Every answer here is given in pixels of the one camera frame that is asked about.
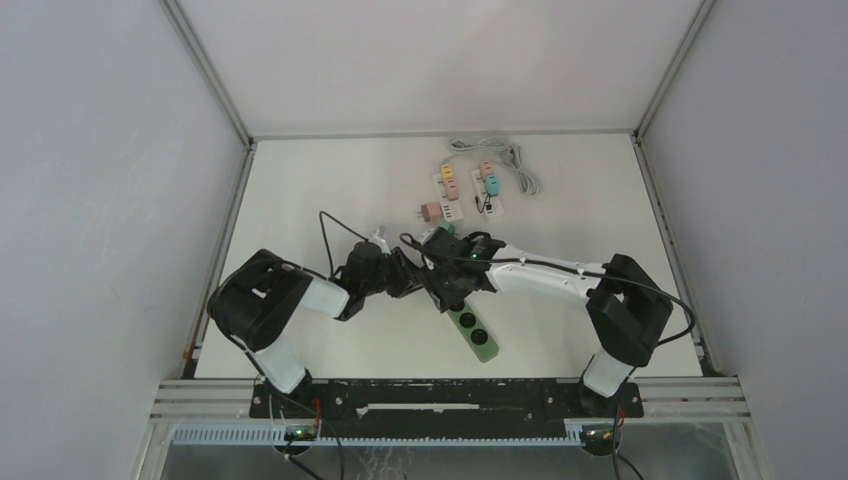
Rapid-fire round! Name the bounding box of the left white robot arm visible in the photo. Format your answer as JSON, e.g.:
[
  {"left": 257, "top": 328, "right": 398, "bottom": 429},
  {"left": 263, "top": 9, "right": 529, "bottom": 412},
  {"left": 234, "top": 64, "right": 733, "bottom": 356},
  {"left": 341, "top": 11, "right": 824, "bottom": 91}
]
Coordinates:
[{"left": 206, "top": 241, "right": 423, "bottom": 417}]

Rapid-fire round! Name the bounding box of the pink charger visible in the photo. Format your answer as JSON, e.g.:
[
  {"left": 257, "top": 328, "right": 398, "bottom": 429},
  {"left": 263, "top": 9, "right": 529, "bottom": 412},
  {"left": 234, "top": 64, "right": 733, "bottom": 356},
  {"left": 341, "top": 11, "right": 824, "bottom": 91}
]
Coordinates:
[
  {"left": 443, "top": 178, "right": 459, "bottom": 201},
  {"left": 479, "top": 160, "right": 495, "bottom": 179},
  {"left": 416, "top": 202, "right": 443, "bottom": 222}
]

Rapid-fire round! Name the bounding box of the white power strip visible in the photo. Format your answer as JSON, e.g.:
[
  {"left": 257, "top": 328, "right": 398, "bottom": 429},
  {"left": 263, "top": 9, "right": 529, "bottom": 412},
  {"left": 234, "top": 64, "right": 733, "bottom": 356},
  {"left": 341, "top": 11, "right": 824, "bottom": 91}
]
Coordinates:
[
  {"left": 470, "top": 169, "right": 505, "bottom": 219},
  {"left": 432, "top": 174, "right": 464, "bottom": 222}
]

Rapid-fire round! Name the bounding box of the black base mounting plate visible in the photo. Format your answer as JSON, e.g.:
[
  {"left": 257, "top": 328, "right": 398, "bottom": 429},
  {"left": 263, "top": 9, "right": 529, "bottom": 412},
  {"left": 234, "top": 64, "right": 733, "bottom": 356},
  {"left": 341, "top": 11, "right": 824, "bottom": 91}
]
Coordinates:
[{"left": 249, "top": 378, "right": 645, "bottom": 441}]

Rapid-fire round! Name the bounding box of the green charger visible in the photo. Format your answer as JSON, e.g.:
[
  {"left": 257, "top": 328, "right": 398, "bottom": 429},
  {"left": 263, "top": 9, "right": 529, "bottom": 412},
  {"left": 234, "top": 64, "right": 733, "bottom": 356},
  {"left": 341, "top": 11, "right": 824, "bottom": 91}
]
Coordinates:
[{"left": 438, "top": 222, "right": 456, "bottom": 236}]

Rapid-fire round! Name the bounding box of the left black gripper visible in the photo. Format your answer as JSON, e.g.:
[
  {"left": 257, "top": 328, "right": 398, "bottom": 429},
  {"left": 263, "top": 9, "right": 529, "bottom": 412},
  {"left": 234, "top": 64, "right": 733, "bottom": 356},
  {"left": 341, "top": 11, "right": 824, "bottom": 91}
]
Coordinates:
[{"left": 361, "top": 247, "right": 421, "bottom": 299}]

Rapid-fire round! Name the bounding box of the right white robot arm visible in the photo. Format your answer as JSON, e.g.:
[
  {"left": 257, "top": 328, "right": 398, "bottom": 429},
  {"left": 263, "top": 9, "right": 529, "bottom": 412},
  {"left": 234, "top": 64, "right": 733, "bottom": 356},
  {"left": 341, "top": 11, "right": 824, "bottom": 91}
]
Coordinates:
[{"left": 404, "top": 227, "right": 673, "bottom": 416}]

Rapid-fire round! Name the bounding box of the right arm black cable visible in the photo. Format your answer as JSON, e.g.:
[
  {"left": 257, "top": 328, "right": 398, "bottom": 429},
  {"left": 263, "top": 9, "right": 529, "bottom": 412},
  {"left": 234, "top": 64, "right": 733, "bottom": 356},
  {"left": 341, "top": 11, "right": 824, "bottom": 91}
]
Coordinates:
[{"left": 398, "top": 231, "right": 697, "bottom": 349}]

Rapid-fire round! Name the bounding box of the green power strip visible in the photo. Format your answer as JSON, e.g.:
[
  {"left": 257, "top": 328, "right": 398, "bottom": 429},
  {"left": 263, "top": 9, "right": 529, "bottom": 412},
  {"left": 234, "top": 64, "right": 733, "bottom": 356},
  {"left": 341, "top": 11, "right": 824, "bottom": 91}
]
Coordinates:
[{"left": 445, "top": 301, "right": 500, "bottom": 363}]

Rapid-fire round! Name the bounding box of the yellow charger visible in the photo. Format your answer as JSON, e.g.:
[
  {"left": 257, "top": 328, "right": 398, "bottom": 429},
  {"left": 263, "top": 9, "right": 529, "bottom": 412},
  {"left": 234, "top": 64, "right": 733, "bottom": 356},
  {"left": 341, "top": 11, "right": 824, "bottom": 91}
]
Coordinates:
[{"left": 440, "top": 163, "right": 455, "bottom": 181}]

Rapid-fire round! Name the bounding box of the teal blue charger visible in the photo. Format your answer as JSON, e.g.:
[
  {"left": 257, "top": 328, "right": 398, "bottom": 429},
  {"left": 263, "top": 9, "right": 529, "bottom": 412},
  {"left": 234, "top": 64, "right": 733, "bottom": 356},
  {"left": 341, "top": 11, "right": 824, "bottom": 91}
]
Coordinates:
[{"left": 483, "top": 174, "right": 501, "bottom": 197}]

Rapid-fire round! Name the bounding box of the grey cord of near strip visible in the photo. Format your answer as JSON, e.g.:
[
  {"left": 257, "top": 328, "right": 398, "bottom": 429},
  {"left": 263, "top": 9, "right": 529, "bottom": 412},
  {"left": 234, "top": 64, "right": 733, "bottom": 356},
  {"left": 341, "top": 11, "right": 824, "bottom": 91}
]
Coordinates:
[{"left": 500, "top": 144, "right": 542, "bottom": 197}]

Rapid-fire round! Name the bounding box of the white slotted cable duct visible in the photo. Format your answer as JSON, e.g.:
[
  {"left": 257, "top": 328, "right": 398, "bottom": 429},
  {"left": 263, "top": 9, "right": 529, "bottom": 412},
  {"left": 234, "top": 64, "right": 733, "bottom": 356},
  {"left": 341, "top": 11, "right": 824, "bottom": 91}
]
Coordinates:
[{"left": 172, "top": 425, "right": 586, "bottom": 446}]

